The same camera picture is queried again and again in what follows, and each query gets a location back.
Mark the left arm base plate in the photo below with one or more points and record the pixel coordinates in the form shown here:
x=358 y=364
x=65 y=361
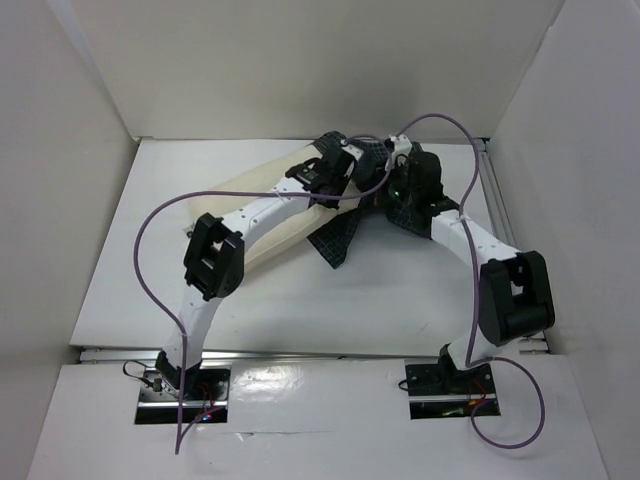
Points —
x=208 y=399

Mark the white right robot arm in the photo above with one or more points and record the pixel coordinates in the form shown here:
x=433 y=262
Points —
x=511 y=295

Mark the dark plaid pillowcase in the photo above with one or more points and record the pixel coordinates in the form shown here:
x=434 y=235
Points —
x=332 y=240

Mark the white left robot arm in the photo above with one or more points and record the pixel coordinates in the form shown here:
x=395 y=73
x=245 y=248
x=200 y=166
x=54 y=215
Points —
x=215 y=256

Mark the cream white pillow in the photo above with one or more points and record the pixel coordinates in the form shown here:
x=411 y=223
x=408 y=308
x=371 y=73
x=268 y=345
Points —
x=270 y=225

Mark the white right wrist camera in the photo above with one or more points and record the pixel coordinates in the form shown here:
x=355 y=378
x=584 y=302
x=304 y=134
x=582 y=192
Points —
x=400 y=147

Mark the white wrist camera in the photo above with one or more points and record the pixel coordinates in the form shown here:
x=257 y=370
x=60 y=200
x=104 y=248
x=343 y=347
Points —
x=400 y=147
x=352 y=150

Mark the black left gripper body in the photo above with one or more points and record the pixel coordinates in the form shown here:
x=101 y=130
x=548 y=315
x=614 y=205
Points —
x=339 y=185

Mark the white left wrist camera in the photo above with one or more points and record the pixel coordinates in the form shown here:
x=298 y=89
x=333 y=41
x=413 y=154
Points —
x=352 y=150

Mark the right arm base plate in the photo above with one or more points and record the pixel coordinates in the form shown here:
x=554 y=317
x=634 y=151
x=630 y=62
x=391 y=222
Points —
x=432 y=395

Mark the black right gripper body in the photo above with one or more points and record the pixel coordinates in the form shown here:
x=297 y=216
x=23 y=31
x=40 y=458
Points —
x=392 y=163

